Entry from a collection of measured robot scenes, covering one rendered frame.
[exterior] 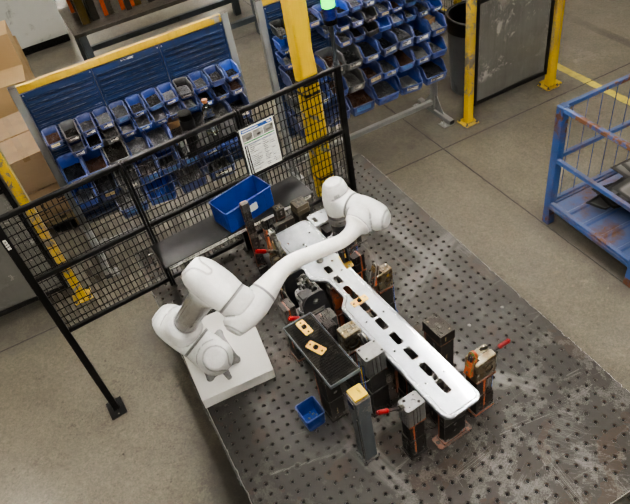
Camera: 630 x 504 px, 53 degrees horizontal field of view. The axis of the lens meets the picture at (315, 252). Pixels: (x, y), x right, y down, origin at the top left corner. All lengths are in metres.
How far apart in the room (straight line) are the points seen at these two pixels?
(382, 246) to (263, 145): 0.87
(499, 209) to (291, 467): 2.76
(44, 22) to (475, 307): 7.08
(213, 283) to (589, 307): 2.69
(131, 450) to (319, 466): 1.49
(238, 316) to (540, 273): 2.64
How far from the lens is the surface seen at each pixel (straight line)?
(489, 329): 3.17
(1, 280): 4.78
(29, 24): 9.05
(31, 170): 5.34
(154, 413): 4.06
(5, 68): 6.90
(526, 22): 5.79
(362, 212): 2.32
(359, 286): 2.96
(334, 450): 2.83
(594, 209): 4.69
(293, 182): 3.58
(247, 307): 2.22
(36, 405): 4.47
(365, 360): 2.56
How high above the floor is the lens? 3.16
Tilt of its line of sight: 43 degrees down
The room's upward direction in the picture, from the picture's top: 12 degrees counter-clockwise
